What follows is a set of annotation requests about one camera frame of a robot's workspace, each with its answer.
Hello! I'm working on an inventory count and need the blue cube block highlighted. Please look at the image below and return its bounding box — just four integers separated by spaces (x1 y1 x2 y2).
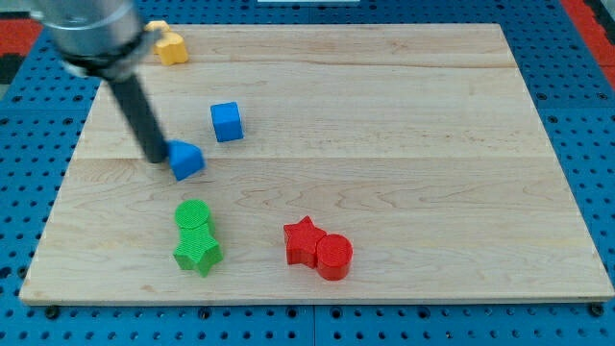
210 102 244 142

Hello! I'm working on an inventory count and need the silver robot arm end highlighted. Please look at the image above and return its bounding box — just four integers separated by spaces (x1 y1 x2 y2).
31 0 160 81

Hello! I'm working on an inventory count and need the yellow heart block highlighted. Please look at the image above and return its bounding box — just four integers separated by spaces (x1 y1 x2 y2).
153 32 189 65

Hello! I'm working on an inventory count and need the blue triangle block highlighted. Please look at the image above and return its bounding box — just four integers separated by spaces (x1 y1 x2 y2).
167 139 206 181

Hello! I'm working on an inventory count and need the yellow block behind arm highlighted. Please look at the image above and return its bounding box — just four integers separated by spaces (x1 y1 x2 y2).
144 20 171 33

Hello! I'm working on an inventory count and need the green star block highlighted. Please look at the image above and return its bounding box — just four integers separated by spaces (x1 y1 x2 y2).
173 224 224 277

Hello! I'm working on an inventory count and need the red cylinder block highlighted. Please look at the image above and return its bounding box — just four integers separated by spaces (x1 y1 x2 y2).
316 234 354 281

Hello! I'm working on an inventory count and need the red star block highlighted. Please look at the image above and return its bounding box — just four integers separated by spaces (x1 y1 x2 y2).
283 215 327 268

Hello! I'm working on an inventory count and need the green cylinder block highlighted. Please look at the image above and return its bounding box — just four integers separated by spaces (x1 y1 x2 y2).
174 199 215 235

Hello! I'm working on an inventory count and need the light wooden board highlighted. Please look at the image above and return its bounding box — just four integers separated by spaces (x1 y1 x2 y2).
20 24 614 306

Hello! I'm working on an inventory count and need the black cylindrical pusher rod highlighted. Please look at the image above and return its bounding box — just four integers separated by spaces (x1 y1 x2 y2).
109 74 167 163

